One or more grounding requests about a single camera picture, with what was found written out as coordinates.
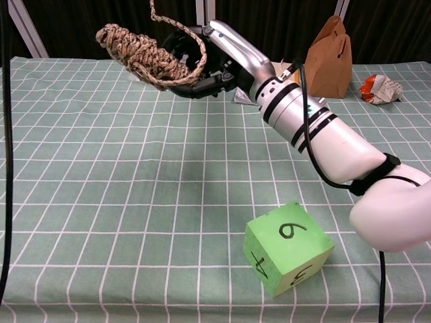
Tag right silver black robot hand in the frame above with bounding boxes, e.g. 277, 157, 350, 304
161, 20, 284, 100

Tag beige speckled braided rope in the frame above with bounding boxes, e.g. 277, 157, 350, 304
95, 0, 208, 92

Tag black pleated curtain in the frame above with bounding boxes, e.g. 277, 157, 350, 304
215, 0, 341, 65
0, 0, 34, 68
346, 0, 431, 65
20, 0, 199, 61

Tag brown paper bag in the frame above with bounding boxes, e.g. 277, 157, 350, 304
308, 15, 354, 99

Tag crumpled orange white wrapper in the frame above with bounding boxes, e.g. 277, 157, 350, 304
358, 74, 404, 106

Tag green checked tablecloth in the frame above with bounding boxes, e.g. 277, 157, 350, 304
0, 57, 431, 323

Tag green foam number cube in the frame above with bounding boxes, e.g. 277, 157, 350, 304
244, 201, 335, 298

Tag white frame post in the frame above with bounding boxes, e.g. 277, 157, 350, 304
6, 0, 50, 59
196, 0, 216, 30
336, 0, 352, 18

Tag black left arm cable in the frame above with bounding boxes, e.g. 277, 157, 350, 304
0, 0, 15, 299

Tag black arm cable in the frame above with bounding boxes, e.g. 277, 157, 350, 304
281, 59, 422, 323
0, 0, 15, 299

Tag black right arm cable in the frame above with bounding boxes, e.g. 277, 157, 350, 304
281, 59, 422, 323

